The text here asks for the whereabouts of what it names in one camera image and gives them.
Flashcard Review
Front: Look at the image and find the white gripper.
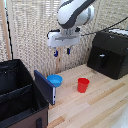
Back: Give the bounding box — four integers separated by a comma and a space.
46, 29, 82, 58

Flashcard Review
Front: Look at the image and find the blue bowl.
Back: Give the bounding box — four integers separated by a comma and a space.
46, 74, 64, 88

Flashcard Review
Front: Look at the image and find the red cup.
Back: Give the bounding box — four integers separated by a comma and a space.
77, 77, 91, 94

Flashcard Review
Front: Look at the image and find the black fabric storage box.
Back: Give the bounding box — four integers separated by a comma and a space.
0, 58, 50, 128

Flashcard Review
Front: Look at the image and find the blue tablet panel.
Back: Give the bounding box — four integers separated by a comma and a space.
33, 69, 57, 106

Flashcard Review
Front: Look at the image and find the black case with latch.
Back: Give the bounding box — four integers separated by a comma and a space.
86, 28, 128, 81

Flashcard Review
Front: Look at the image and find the black cable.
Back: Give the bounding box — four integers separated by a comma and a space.
79, 16, 128, 37

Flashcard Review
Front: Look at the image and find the wooden post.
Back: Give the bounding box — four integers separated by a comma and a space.
0, 0, 12, 63

